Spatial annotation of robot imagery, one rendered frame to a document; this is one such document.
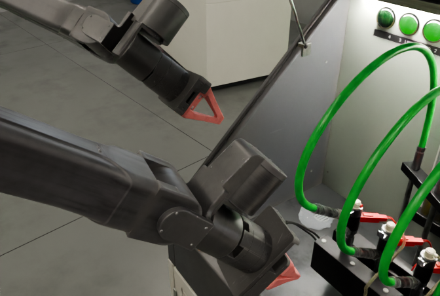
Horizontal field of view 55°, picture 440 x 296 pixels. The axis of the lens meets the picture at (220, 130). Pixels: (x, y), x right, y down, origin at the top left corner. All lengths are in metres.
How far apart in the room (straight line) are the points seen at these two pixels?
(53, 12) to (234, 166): 0.45
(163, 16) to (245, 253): 0.35
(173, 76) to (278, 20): 3.33
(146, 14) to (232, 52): 3.15
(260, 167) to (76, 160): 0.18
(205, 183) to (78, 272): 1.88
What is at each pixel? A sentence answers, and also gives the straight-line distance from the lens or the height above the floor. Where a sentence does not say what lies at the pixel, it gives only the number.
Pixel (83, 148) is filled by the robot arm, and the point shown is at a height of 1.47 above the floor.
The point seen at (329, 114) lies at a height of 1.34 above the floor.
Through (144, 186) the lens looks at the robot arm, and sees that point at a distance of 0.37.
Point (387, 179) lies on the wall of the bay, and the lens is 1.21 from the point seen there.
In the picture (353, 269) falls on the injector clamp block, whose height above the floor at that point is 0.98.
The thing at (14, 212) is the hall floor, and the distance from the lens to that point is 2.76.
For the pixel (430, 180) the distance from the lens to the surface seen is 0.66.
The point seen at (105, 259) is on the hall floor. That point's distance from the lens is 2.31.
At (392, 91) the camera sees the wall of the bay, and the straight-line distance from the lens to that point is 1.11.
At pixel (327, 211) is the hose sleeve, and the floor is 1.13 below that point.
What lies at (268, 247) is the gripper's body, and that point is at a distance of 0.51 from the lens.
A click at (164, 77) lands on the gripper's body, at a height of 1.40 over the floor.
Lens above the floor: 1.65
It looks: 31 degrees down
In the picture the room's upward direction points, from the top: straight up
